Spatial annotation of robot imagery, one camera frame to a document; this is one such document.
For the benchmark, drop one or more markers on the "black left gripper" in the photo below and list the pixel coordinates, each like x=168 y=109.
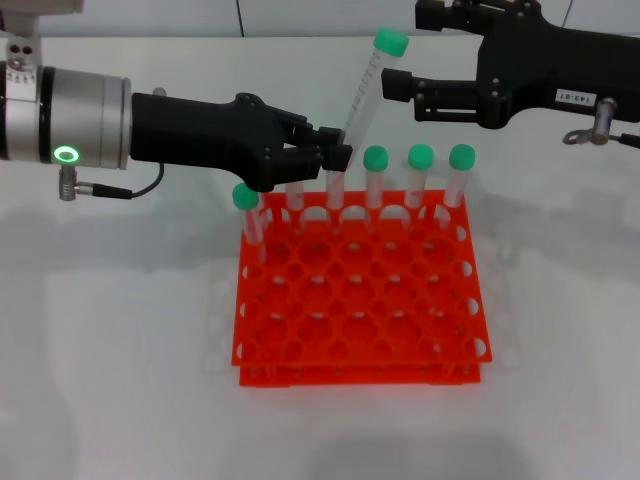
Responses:
x=200 y=132

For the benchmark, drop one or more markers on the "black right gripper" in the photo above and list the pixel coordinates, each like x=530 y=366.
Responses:
x=540 y=70

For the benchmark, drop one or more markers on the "green-capped test tube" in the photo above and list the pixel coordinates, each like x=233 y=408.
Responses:
x=375 y=158
x=461 y=156
x=420 y=156
x=245 y=197
x=391 y=41
x=335 y=192
x=295 y=197

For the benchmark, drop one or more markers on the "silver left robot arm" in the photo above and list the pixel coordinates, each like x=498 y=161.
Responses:
x=80 y=115

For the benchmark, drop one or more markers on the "orange test tube rack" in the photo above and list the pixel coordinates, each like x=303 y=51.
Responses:
x=360 y=330

